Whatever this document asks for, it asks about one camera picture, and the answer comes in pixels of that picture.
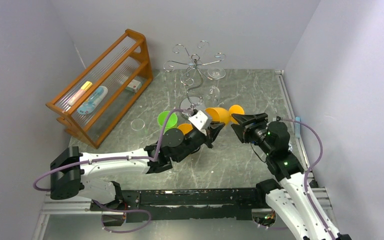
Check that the orange wooden shelf rack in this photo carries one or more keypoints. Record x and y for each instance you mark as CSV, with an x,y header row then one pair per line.
x,y
126,59

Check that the small white red box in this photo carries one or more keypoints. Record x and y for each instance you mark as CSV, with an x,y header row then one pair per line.
x,y
134,86

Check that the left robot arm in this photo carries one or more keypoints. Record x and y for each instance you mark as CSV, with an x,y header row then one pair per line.
x,y
76,173

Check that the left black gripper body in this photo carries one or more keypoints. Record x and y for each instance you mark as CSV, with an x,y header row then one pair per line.
x,y
197,142

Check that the clear wine glass handled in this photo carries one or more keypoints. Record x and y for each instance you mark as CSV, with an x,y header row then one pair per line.
x,y
216,82

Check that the clear wine glass left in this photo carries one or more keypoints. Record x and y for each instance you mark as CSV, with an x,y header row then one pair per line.
x,y
137,124

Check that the clear wine glass front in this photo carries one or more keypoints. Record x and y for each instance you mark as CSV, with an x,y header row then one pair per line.
x,y
170,172

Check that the green plastic goblet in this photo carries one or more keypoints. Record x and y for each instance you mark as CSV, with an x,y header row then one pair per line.
x,y
167,120

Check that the light blue clip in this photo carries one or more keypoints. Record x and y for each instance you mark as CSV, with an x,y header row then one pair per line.
x,y
297,127

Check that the black base frame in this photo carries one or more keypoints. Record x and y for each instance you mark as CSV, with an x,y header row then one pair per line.
x,y
218,203

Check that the orange goblet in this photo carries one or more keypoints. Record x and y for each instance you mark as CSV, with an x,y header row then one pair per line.
x,y
222,115
185,128

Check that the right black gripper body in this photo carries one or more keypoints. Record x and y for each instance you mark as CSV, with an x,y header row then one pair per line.
x,y
249,126

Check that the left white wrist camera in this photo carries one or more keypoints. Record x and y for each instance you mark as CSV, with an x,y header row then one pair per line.
x,y
201,120

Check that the yellow pink highlighter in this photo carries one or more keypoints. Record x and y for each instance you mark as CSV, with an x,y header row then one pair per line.
x,y
79,93

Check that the silver wire glass rack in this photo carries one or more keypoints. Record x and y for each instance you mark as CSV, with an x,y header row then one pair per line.
x,y
196,72

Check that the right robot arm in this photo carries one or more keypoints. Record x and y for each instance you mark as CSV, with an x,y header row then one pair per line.
x,y
288,194

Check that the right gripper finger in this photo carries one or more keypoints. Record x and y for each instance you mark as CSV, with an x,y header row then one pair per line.
x,y
239,126
253,118

